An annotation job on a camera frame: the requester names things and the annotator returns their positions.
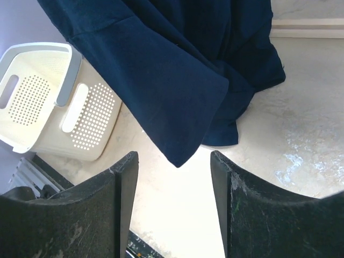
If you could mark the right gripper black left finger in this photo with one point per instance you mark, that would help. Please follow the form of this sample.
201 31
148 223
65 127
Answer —
91 219

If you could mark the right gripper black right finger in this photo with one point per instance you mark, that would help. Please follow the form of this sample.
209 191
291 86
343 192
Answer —
260 219

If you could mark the navy blue t shirt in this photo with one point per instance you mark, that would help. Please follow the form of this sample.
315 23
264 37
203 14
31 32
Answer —
187 70

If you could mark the cream plastic laundry basket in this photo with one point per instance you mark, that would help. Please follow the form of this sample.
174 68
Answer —
60 104

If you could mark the wooden clothes rack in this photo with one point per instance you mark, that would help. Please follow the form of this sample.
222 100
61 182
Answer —
331 28

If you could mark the aluminium frame rail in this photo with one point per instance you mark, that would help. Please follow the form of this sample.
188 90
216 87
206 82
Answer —
37 174

